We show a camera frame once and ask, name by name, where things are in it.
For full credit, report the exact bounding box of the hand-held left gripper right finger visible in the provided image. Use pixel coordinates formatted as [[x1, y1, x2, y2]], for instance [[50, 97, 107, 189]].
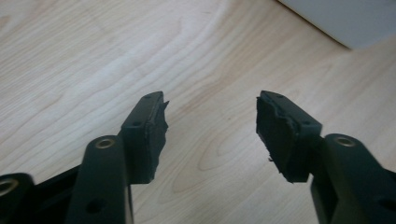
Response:
[[256, 90, 396, 224]]

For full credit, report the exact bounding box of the white box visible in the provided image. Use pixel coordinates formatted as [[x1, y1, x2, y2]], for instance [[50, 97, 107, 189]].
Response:
[[276, 0, 396, 50]]

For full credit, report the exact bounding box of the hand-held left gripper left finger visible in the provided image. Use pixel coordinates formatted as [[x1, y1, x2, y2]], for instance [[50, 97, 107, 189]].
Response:
[[64, 91, 170, 224]]

